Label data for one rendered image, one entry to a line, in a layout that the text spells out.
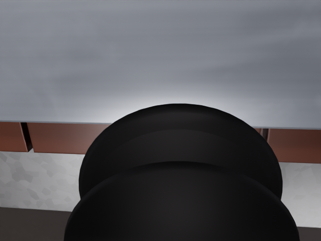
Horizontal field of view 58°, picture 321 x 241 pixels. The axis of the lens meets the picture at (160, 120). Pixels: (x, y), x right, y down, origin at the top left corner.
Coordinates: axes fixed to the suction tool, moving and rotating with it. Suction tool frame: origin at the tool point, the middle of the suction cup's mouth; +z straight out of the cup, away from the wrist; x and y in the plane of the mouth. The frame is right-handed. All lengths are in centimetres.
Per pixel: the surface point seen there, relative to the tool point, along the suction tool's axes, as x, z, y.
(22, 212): 92, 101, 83
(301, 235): 103, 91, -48
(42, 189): 22.9, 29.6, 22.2
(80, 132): 5.6, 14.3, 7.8
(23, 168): 19.0, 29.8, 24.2
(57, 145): 6.7, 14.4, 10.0
